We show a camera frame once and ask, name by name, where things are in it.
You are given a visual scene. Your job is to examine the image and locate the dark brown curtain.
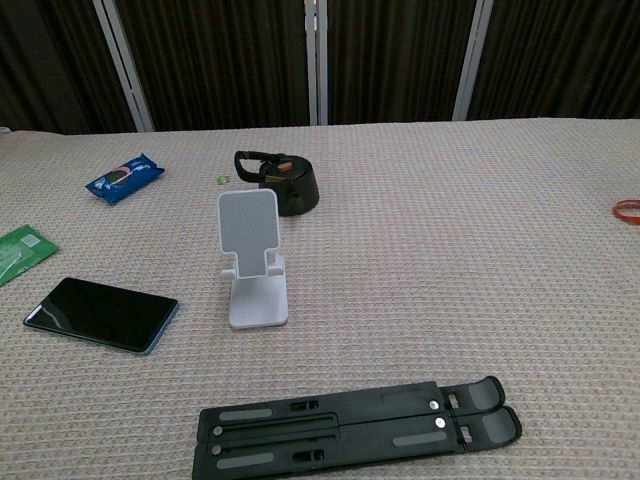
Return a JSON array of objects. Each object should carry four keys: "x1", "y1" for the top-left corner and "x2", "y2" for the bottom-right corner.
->
[{"x1": 0, "y1": 0, "x2": 640, "y2": 135}]

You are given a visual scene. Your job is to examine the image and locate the orange rubber band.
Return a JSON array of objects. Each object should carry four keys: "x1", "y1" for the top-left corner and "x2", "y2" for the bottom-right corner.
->
[{"x1": 612, "y1": 198, "x2": 640, "y2": 225}]

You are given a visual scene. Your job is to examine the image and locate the white metal partition post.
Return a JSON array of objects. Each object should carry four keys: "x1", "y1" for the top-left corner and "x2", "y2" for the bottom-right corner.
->
[
  {"x1": 302, "y1": 0, "x2": 329, "y2": 126},
  {"x1": 91, "y1": 0, "x2": 155, "y2": 133},
  {"x1": 451, "y1": 0, "x2": 496, "y2": 122}
]

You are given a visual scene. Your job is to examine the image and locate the black smartphone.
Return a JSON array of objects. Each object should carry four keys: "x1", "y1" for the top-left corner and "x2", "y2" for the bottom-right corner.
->
[{"x1": 22, "y1": 277, "x2": 180, "y2": 356}]

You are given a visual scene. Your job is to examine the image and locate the white folding phone stand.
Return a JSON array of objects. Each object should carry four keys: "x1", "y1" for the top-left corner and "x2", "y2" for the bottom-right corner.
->
[{"x1": 216, "y1": 188, "x2": 291, "y2": 330}]

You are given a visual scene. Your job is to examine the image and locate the black folded laptop stand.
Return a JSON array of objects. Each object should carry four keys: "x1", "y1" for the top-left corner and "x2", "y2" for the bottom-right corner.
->
[{"x1": 191, "y1": 375, "x2": 524, "y2": 480}]

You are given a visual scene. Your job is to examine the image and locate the black bottle lid with strap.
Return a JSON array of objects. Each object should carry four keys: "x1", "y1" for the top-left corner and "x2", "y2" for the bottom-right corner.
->
[{"x1": 233, "y1": 149, "x2": 321, "y2": 218}]

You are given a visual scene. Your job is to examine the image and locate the blue snack packet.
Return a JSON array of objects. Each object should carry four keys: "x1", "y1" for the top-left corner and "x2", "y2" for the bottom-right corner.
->
[{"x1": 84, "y1": 152, "x2": 167, "y2": 206}]

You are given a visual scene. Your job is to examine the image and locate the green sachet packet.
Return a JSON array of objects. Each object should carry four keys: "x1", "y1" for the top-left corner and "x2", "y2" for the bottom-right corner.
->
[{"x1": 0, "y1": 224, "x2": 59, "y2": 288}]

